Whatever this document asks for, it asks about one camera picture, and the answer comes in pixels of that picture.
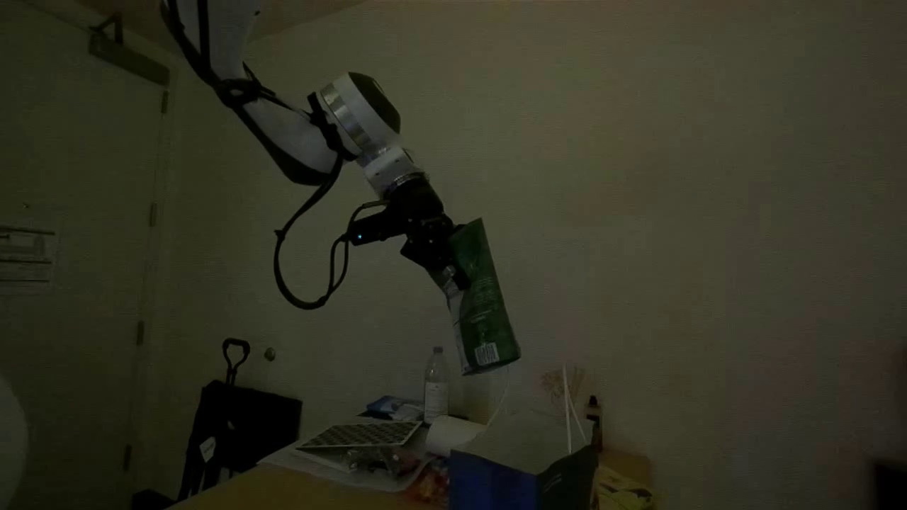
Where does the black white patterned board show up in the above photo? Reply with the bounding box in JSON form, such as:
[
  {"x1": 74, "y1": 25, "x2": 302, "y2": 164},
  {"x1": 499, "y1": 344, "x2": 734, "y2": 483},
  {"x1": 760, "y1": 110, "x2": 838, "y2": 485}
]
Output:
[{"x1": 302, "y1": 422, "x2": 418, "y2": 451}]

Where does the white door sign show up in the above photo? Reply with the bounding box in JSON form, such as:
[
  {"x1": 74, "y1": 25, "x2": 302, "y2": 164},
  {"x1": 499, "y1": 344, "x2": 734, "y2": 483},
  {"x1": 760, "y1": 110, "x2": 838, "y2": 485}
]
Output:
[{"x1": 0, "y1": 226, "x2": 57, "y2": 286}]

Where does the green packet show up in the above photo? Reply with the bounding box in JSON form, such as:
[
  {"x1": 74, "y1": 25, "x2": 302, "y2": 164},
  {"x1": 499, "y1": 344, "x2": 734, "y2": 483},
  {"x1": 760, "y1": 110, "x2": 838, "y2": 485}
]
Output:
[{"x1": 447, "y1": 222, "x2": 520, "y2": 375}]

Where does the clear water bottle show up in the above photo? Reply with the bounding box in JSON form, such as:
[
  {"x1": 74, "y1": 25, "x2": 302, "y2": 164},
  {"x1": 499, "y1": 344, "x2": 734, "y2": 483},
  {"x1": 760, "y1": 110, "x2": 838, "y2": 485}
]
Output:
[{"x1": 423, "y1": 345, "x2": 451, "y2": 422}]

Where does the blue tissue pack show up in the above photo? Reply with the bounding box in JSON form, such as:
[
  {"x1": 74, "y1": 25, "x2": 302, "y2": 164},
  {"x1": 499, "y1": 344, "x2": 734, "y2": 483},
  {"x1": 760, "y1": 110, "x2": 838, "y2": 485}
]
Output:
[{"x1": 363, "y1": 393, "x2": 423, "y2": 422}]

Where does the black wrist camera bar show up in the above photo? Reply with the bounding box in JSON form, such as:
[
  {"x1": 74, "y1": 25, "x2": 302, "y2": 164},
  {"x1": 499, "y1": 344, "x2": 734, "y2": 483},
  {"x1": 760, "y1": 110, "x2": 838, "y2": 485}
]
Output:
[{"x1": 345, "y1": 202, "x2": 401, "y2": 246}]

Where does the blue paper bag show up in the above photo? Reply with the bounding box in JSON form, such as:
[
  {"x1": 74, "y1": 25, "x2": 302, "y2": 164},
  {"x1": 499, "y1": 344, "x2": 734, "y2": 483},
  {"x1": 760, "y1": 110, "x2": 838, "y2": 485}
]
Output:
[{"x1": 451, "y1": 365, "x2": 601, "y2": 510}]

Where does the colourful magazine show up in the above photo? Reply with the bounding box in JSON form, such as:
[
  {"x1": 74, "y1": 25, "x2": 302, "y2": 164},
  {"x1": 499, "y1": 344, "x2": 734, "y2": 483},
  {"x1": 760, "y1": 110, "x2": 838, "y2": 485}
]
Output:
[{"x1": 265, "y1": 444, "x2": 451, "y2": 502}]

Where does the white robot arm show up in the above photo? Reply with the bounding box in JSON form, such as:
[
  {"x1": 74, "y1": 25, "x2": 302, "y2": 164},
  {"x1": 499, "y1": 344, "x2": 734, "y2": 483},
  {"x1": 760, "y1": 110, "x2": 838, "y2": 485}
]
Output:
[{"x1": 158, "y1": 0, "x2": 471, "y2": 308}]

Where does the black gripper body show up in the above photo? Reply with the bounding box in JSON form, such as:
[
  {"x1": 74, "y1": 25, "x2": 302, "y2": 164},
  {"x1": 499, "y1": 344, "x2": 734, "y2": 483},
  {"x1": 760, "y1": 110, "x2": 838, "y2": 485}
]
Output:
[{"x1": 384, "y1": 175, "x2": 452, "y2": 274}]

